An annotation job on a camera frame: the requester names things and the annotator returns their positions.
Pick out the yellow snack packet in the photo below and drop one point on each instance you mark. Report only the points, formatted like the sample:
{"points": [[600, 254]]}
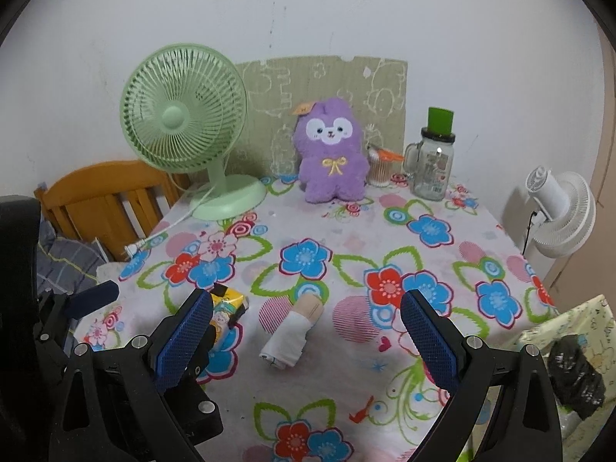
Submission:
{"points": [[231, 305]]}

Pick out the floral tablecloth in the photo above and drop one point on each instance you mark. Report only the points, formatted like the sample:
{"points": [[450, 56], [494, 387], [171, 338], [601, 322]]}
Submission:
{"points": [[337, 250]]}

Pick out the purple plush toy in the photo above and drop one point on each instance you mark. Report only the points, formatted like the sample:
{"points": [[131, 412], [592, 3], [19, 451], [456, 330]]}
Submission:
{"points": [[332, 168]]}

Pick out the white clip fan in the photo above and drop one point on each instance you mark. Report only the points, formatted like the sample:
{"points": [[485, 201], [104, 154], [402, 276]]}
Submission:
{"points": [[563, 211]]}

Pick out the olive printed cardboard sheet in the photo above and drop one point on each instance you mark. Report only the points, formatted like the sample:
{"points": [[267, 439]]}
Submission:
{"points": [[269, 86]]}

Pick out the beige door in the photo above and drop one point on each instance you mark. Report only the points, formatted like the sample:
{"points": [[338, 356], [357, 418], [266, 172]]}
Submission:
{"points": [[607, 163]]}

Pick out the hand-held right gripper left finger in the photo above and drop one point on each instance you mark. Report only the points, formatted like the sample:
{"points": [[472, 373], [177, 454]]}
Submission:
{"points": [[185, 341]]}

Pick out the toothpick holder cup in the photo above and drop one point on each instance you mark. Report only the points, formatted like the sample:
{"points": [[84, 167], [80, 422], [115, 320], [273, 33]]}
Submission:
{"points": [[380, 171]]}

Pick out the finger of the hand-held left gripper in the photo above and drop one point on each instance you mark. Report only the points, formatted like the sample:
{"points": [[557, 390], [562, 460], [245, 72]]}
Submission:
{"points": [[204, 418], [94, 296]]}

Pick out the black plastic bag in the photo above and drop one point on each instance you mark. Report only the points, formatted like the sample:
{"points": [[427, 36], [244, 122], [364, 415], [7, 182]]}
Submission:
{"points": [[575, 375]]}

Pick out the grey plaid pillow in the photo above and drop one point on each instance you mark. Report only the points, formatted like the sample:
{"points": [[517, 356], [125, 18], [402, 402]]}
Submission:
{"points": [[67, 255]]}

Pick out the green desk fan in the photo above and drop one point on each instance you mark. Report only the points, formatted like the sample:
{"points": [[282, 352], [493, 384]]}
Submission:
{"points": [[175, 115]]}

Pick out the beige and white sock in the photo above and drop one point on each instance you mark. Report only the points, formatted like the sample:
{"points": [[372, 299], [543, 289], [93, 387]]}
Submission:
{"points": [[293, 332]]}

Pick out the glass jar mug green lid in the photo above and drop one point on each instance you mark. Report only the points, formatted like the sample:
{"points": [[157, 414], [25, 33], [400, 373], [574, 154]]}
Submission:
{"points": [[433, 168]]}

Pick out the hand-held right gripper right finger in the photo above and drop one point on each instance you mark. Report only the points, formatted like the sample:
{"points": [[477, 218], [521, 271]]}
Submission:
{"points": [[428, 341]]}

